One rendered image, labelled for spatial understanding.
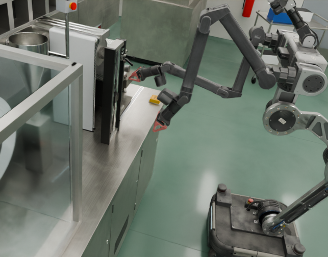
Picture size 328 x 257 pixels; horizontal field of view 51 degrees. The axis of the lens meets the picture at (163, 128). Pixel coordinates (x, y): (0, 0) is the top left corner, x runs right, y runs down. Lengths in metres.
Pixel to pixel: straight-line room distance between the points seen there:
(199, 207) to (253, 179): 0.69
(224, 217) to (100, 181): 1.15
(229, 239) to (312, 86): 1.20
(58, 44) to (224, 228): 1.58
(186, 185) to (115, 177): 1.43
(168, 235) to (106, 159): 1.05
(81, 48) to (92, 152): 0.53
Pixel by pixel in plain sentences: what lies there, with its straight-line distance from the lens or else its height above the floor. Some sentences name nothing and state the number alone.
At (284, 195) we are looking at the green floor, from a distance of 3.31.
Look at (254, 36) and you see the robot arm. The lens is 2.05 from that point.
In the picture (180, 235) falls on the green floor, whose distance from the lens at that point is 2.66.
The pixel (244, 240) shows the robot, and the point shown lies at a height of 0.24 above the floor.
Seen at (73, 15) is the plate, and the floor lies 1.38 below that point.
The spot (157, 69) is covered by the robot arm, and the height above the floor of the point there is 1.18.
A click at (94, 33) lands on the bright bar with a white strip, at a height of 1.45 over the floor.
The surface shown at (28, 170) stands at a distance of 0.95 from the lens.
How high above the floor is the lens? 2.04
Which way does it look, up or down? 34 degrees down
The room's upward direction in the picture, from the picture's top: 9 degrees clockwise
